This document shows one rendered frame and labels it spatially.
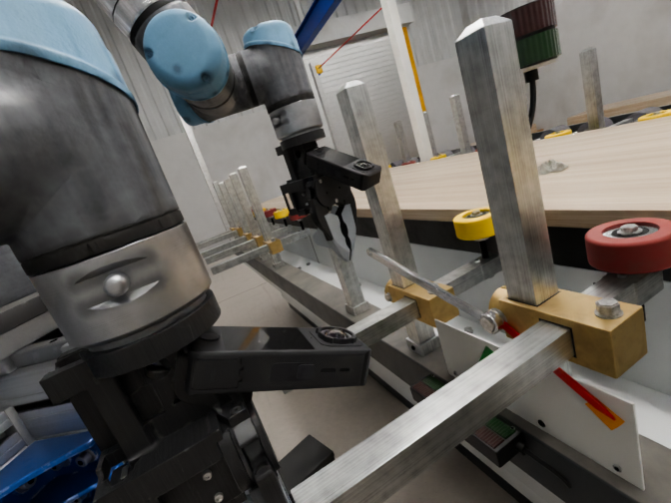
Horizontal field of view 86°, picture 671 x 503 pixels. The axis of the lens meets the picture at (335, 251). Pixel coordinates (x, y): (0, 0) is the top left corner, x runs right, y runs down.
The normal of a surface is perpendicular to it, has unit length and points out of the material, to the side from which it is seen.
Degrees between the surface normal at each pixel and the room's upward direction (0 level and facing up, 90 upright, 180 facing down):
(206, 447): 90
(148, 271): 90
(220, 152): 90
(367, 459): 0
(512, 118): 90
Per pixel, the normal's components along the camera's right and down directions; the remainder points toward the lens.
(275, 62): 0.15, 0.21
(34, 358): -0.14, 0.30
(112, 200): 0.66, -0.01
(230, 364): 0.38, 0.14
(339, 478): -0.31, -0.92
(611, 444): -0.86, 0.38
